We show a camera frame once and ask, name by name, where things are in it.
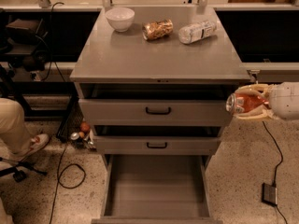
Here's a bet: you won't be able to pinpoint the black wire basket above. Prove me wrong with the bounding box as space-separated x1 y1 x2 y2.
56 96 83 143

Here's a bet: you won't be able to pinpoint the grey top drawer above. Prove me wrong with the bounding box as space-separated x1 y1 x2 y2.
79 84 232 127

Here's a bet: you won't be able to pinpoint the white orange sneaker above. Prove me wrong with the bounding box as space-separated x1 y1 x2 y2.
16 133 50 161

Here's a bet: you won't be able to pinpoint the grey drawer cabinet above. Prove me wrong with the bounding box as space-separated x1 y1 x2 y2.
68 5 252 224

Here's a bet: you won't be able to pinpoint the black adapter cable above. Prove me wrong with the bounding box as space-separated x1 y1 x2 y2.
262 120 290 224

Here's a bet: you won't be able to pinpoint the black equipment on shelf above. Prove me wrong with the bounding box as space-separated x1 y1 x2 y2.
0 9 50 72

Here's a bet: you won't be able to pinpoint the red coke can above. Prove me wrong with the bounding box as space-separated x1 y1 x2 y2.
226 93 268 115

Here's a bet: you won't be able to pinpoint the grey drawer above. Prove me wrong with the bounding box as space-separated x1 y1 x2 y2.
79 84 232 127
93 125 221 155
91 155 223 224

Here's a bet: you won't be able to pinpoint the white ceramic bowl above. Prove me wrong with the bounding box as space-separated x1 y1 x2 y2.
105 7 135 32

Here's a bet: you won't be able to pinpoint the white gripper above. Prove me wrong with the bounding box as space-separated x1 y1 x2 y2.
235 82 299 120

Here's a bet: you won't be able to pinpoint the gold patterned can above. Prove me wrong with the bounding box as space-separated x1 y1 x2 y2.
142 20 173 41

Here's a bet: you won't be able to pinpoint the black power adapter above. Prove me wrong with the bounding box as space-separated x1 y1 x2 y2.
262 183 278 206

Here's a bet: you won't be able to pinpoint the grey middle drawer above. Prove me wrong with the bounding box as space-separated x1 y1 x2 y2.
93 125 221 155

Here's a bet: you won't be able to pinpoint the black looped floor cable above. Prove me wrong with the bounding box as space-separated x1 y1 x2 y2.
48 142 87 224

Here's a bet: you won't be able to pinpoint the person leg beige trousers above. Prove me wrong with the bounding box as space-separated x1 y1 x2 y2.
0 97 34 224

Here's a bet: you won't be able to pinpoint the clear plastic water bottle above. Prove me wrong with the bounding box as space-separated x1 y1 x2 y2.
178 20 217 45

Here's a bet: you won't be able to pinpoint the grey bottom drawer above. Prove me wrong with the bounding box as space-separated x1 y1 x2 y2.
91 155 223 224

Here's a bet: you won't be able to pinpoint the black office chair base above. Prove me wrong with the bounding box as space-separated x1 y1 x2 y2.
0 157 47 183

